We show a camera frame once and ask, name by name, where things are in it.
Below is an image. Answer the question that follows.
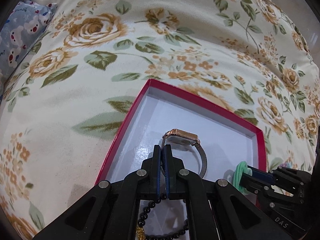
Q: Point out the black bead bracelet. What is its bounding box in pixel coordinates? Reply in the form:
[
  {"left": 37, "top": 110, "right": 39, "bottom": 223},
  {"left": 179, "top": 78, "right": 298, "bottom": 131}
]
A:
[{"left": 137, "top": 194, "right": 190, "bottom": 240}]

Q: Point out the rose gold mesh band watch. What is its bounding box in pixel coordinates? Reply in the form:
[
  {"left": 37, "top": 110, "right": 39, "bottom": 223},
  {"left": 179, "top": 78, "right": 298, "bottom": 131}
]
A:
[{"left": 161, "top": 128, "right": 208, "bottom": 178}]

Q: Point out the cream floral blanket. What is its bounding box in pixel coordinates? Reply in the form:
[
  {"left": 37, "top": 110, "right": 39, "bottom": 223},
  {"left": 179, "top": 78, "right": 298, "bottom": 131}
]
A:
[{"left": 1, "top": 0, "right": 319, "bottom": 239}]

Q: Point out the mint green hair tie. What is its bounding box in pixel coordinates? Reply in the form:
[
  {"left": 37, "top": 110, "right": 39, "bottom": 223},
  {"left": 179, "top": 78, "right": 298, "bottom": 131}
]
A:
[{"left": 233, "top": 160, "right": 253, "bottom": 196}]

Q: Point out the red shallow box white inside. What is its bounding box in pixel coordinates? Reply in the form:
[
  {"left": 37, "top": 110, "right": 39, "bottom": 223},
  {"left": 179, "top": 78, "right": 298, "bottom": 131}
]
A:
[{"left": 94, "top": 78, "right": 267, "bottom": 240}]

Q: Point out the blue bear print pillow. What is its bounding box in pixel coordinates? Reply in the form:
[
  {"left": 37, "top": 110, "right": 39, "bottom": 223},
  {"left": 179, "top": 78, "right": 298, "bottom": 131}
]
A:
[{"left": 1, "top": 0, "right": 57, "bottom": 82}]

